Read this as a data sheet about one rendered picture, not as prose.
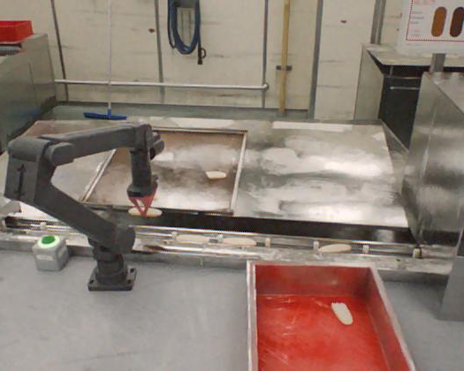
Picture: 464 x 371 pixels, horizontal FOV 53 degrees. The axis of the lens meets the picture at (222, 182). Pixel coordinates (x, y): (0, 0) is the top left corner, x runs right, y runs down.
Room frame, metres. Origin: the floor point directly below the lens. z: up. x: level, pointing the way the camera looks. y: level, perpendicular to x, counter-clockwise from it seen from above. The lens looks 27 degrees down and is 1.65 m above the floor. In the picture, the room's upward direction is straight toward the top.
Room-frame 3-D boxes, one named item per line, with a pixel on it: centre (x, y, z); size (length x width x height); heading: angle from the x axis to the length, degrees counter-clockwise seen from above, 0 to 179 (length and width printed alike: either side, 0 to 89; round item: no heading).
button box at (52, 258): (1.11, 0.49, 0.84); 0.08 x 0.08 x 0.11; 82
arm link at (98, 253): (1.05, 0.30, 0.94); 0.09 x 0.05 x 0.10; 158
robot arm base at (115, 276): (1.03, 0.30, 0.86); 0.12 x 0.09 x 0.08; 89
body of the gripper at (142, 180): (1.20, 0.23, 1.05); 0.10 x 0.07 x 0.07; 171
